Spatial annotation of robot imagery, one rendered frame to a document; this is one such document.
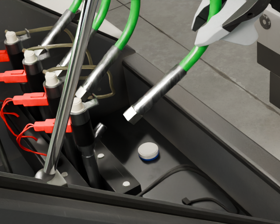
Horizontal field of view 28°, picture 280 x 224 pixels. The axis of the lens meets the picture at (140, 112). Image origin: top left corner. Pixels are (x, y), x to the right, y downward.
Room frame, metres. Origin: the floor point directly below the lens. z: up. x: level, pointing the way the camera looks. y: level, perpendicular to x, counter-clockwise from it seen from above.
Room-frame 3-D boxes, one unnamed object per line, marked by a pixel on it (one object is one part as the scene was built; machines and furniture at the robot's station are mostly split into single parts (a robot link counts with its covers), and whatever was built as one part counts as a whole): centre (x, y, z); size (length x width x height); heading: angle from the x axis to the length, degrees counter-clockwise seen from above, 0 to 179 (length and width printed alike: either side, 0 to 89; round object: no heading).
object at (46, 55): (0.75, 0.14, 1.12); 0.03 x 0.02 x 0.01; 116
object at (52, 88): (0.68, 0.11, 1.01); 0.05 x 0.03 x 0.21; 116
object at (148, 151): (0.81, 0.00, 0.84); 0.04 x 0.04 x 0.01
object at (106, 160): (0.71, 0.14, 0.91); 0.34 x 0.10 x 0.15; 26
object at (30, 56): (0.75, 0.15, 1.12); 0.02 x 0.02 x 0.03
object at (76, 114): (0.61, 0.07, 1.01); 0.05 x 0.03 x 0.21; 116
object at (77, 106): (0.60, 0.08, 1.12); 0.02 x 0.02 x 0.03
